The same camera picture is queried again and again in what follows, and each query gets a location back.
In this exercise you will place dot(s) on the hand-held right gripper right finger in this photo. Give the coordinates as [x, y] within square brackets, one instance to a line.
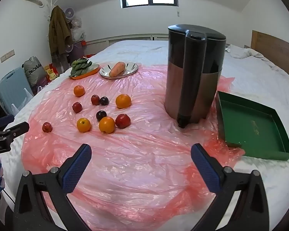
[206, 170]

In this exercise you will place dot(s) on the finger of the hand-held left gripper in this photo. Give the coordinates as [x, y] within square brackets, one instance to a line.
[18, 127]
[6, 119]

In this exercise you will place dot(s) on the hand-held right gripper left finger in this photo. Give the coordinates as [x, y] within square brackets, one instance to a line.
[78, 168]

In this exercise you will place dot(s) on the small red apple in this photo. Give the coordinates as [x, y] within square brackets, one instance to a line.
[47, 127]
[95, 99]
[77, 107]

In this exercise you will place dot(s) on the orange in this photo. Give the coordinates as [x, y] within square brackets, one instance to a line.
[83, 125]
[79, 90]
[123, 101]
[107, 125]

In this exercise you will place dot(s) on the dark purple plum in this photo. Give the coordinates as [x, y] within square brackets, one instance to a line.
[104, 100]
[101, 115]

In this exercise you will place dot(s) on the green cardboard box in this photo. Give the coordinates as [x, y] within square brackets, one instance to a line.
[252, 127]

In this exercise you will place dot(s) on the large red apple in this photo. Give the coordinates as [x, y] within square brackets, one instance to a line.
[122, 120]

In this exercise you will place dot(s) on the white plastic bag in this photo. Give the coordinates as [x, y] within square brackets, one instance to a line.
[24, 98]

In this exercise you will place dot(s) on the light blue suitcase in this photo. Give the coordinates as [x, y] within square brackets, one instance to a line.
[12, 89]

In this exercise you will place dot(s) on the pink plastic sheet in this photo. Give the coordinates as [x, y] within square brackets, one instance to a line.
[139, 161]

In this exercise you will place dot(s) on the red and yellow box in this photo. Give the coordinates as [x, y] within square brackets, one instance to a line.
[51, 72]

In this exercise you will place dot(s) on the green spinach bunch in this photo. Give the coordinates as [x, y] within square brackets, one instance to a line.
[80, 66]

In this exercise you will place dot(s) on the orange oval tray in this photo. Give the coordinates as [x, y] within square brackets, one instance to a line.
[91, 71]

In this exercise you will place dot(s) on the black and copper juicer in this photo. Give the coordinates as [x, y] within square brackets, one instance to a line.
[190, 77]

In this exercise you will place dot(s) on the purple bin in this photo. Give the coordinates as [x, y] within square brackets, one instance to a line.
[78, 50]

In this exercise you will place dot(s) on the olive green coat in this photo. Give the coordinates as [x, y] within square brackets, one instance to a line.
[59, 31]

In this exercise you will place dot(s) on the carrot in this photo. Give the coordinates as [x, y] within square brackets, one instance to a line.
[116, 69]

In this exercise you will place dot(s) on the white striped plate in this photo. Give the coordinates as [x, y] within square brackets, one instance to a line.
[132, 67]

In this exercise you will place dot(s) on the pile of plastic bags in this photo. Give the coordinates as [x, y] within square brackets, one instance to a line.
[77, 28]

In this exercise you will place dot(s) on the small white fan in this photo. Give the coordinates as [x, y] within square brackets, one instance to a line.
[68, 13]

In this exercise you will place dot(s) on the crumpled white blanket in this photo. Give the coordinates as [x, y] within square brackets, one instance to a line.
[243, 51]

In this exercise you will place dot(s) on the white radiator cover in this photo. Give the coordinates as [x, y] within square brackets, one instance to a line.
[125, 38]

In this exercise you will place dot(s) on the wooden headboard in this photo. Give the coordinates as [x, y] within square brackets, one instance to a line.
[274, 48]

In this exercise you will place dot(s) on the wall switch panel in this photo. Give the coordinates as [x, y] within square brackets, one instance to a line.
[7, 55]

